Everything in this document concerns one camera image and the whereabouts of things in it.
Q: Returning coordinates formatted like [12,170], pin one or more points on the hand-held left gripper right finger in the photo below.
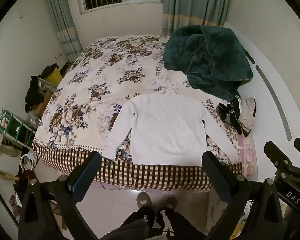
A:
[216,172]

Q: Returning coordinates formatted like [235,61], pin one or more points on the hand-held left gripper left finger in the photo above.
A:
[86,172]

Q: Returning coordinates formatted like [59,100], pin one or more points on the white knit sweater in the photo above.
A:
[165,127]

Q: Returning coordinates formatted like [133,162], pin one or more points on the black hanging clothes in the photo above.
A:
[33,93]

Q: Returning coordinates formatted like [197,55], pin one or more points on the pink bed sheet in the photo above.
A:
[247,155]

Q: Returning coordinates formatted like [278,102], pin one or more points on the grey slipper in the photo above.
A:
[144,200]
[170,202]

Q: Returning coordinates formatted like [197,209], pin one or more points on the black floral garment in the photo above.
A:
[230,113]

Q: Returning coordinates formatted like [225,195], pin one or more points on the dark red bag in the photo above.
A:
[25,180]

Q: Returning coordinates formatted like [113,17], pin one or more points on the clear plastic bag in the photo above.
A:
[33,120]

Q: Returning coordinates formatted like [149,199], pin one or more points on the person's dark pants legs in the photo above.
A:
[140,225]

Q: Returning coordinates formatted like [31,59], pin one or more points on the cardboard box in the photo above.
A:
[43,106]

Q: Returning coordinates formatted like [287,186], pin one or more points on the golden stick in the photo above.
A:
[5,173]

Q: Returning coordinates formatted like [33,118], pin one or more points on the green shelf rack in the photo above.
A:
[13,127]

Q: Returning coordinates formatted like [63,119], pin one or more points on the white shoes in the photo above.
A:
[1,146]

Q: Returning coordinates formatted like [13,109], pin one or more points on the white bed headboard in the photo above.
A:
[270,62]

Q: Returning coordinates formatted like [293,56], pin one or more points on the yellow box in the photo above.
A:
[55,78]

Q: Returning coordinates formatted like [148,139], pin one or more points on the floral bedspread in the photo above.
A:
[107,67]

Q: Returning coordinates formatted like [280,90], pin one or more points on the black cloth on box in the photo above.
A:
[49,70]

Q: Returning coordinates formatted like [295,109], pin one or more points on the dark green plush blanket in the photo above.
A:
[210,55]

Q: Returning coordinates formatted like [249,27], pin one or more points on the grey-green striped curtain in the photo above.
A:
[195,2]
[62,17]

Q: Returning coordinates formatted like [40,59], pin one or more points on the wall socket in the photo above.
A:
[58,55]

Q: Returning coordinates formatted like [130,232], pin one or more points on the white wall switch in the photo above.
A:
[21,15]

